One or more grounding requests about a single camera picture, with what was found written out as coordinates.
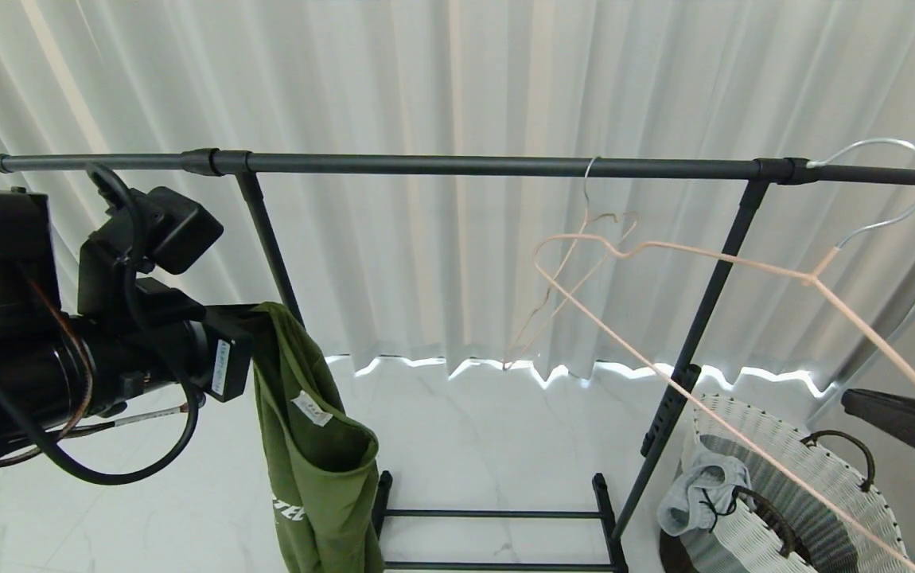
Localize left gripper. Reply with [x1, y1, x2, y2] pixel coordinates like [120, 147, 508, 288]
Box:
[91, 306, 254, 407]

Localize green long-sleeved shirt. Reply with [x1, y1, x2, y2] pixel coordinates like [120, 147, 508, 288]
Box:
[247, 301, 385, 573]

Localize pink clothes hanger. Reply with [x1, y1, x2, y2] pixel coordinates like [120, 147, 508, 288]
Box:
[533, 139, 915, 573]
[503, 157, 640, 371]

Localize pale grey shorts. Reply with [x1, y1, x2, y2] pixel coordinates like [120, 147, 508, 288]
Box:
[656, 454, 753, 536]

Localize black clothes rack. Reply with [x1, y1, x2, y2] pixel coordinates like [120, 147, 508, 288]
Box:
[0, 147, 915, 573]

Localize white laundry basket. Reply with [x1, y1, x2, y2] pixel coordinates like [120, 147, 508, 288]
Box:
[659, 394, 912, 573]

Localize white curtain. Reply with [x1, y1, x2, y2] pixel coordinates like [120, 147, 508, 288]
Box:
[0, 0, 915, 399]

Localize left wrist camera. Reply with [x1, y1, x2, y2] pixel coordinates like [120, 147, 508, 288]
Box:
[78, 185, 224, 319]

